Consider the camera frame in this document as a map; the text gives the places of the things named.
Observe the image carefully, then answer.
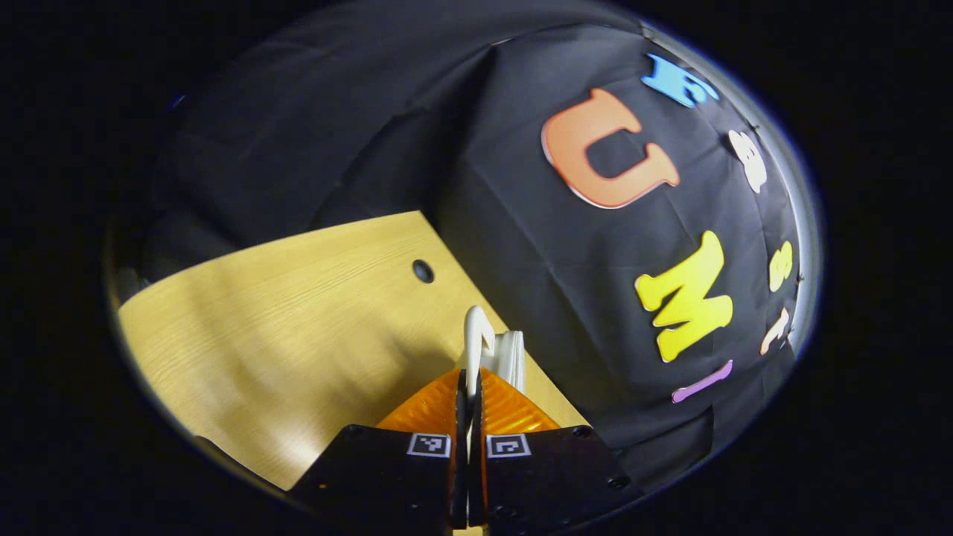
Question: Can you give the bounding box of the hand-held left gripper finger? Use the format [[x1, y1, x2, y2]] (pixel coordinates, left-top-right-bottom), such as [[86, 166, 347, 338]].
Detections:
[[290, 368, 469, 531], [469, 368, 642, 531]]

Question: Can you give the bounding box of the white suitcase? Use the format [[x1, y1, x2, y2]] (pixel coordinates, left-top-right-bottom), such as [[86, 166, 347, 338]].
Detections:
[[463, 305, 526, 395]]

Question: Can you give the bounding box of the black backdrop cloth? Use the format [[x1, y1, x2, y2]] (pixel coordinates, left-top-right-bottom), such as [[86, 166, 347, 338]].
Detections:
[[138, 0, 809, 492]]

